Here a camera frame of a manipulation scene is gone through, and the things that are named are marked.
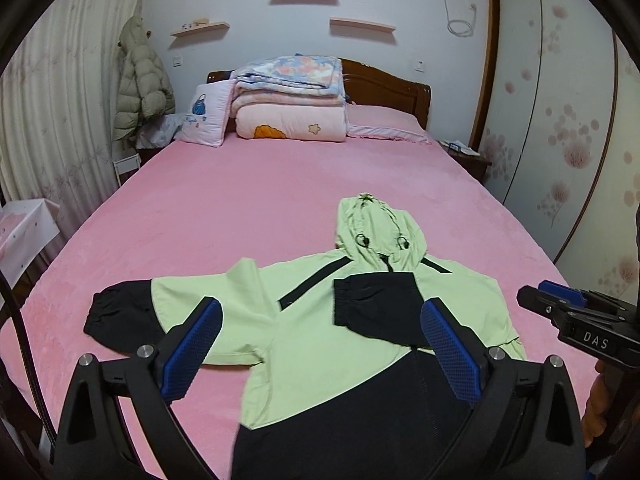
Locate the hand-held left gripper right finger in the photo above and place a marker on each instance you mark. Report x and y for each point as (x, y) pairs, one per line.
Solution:
(450, 355)

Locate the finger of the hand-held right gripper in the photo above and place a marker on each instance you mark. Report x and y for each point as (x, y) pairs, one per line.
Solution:
(562, 291)
(540, 302)

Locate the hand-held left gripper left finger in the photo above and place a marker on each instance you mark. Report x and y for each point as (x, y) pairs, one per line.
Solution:
(192, 350)

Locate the green and black hooded jacket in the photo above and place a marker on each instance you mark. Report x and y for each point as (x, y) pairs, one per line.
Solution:
(310, 310)

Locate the person's right hand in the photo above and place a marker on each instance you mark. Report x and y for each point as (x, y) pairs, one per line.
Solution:
(595, 410)

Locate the bed with pink sheet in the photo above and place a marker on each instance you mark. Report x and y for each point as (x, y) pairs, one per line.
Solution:
(225, 210)

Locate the dark wooden nightstand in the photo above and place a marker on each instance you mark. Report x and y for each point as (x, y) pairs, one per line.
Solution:
(475, 166)

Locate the white papers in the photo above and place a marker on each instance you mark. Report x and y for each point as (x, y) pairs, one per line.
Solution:
(469, 149)

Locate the small blue black object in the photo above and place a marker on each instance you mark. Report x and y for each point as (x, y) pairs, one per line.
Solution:
(455, 148)

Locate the floral sliding door wardrobe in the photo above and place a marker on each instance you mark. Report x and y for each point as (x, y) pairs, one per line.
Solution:
(565, 110)

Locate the white metal rack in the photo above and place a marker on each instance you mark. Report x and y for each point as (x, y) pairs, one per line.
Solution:
(127, 162)

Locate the table with white cloth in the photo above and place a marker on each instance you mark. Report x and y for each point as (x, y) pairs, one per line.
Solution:
(25, 230)

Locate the pale patterned cloth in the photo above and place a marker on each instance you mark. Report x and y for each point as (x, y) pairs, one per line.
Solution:
(160, 132)

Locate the handbag print cushion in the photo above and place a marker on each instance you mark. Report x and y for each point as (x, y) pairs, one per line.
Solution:
(205, 112)

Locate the pink pillow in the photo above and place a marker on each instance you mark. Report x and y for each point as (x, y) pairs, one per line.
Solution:
(380, 120)

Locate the wooden headboard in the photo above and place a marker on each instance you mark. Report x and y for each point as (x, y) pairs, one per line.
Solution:
(390, 92)

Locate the beige puffer coat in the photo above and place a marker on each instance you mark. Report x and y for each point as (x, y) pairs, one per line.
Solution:
(140, 75)

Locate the white floral curtain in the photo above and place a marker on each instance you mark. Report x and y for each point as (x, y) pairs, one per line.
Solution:
(60, 100)

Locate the folded floral quilt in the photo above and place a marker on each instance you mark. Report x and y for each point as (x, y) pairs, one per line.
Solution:
(290, 72)

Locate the light wooden wall shelf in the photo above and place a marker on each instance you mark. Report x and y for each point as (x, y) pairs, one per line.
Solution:
(200, 29)

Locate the pink wall shelf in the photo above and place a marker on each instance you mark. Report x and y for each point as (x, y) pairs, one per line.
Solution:
(362, 25)

